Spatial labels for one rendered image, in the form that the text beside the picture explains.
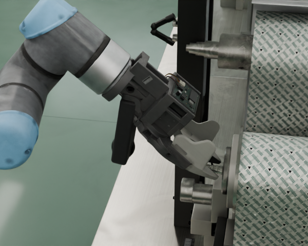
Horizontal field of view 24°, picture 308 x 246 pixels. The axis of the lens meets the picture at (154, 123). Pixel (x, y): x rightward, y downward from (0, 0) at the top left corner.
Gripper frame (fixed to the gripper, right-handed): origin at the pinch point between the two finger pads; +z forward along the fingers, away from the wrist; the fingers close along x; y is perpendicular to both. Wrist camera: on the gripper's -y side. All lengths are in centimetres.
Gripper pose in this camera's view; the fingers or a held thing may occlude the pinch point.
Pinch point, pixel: (209, 167)
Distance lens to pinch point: 109.5
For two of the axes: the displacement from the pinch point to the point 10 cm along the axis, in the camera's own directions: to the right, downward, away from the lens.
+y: 6.3, -6.0, -5.0
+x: 1.7, -5.1, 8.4
